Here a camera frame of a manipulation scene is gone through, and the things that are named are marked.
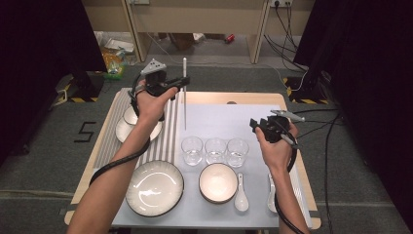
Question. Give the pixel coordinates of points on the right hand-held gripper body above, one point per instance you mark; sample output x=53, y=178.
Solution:
x=276, y=130

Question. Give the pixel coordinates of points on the white ceramic spoon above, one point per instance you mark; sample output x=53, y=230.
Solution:
x=241, y=200
x=271, y=198

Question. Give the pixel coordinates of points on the green snack bag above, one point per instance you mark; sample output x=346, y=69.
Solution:
x=115, y=73

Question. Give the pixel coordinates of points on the brown cardboard box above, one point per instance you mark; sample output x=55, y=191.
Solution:
x=181, y=40

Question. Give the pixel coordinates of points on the orange snack bag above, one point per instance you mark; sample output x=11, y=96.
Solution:
x=112, y=58

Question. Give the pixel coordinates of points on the beige wooden desk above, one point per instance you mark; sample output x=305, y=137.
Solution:
x=195, y=16

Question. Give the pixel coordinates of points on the black stand base striped tape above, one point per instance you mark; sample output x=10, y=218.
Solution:
x=84, y=86
x=305, y=91

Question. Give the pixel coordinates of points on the white chopstick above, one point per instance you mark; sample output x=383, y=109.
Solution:
x=184, y=70

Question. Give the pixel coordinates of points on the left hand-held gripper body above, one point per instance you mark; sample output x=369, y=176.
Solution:
x=156, y=83

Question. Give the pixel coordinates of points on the white woven mat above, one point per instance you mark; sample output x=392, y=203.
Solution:
x=300, y=195

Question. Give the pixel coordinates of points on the person's right hand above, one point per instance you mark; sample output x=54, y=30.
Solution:
x=279, y=154

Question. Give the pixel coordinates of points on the clear drinking glass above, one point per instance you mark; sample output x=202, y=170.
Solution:
x=215, y=152
x=237, y=154
x=192, y=152

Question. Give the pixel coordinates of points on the red can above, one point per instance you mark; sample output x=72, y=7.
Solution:
x=229, y=38

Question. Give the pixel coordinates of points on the black curtain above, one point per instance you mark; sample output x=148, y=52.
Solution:
x=373, y=81
x=39, y=48

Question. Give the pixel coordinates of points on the striped woven placemat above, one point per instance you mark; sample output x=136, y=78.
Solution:
x=168, y=136

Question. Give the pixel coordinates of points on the person's left hand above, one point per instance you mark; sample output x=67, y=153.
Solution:
x=151, y=107

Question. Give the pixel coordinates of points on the white plate with dark rim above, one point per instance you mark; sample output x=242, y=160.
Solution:
x=123, y=130
x=156, y=191

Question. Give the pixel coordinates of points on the white bowl with dark rim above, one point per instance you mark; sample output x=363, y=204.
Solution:
x=217, y=183
x=130, y=115

